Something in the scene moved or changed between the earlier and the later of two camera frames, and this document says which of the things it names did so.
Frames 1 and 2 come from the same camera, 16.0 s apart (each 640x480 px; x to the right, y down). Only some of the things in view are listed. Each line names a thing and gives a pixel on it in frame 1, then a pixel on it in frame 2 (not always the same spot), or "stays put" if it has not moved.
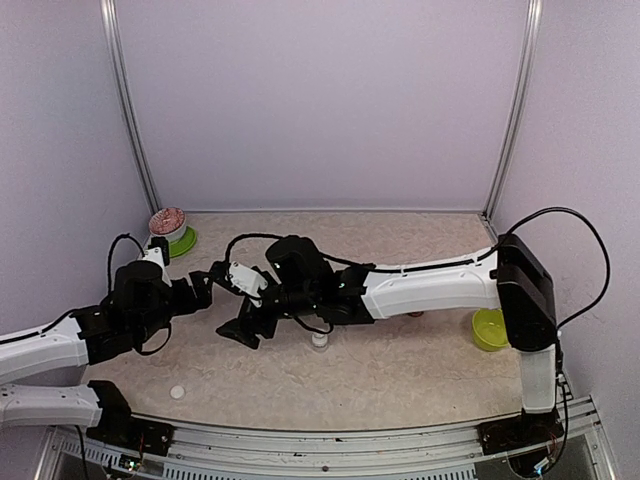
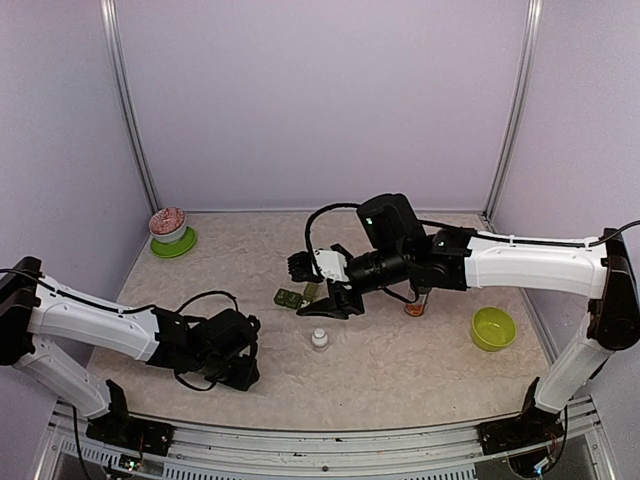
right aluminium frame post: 528,69 stays put
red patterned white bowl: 169,222 stays put
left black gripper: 203,297 → 242,381
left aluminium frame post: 110,27 stays put
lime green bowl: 489,330 stays put
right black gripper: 237,326 → 332,306
